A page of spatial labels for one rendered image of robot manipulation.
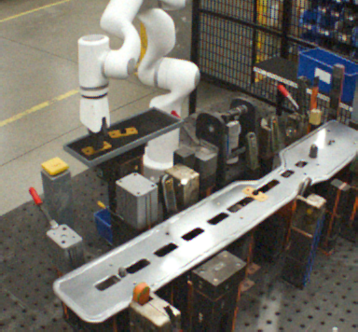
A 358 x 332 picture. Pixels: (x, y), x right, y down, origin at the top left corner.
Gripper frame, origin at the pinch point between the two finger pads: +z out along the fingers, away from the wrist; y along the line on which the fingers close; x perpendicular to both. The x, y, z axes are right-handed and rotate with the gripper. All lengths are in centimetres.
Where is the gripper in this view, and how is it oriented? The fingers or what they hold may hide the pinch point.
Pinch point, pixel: (96, 141)
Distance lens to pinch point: 159.0
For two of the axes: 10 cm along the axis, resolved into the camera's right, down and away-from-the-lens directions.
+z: -0.3, 8.6, 5.1
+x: 7.9, -2.9, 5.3
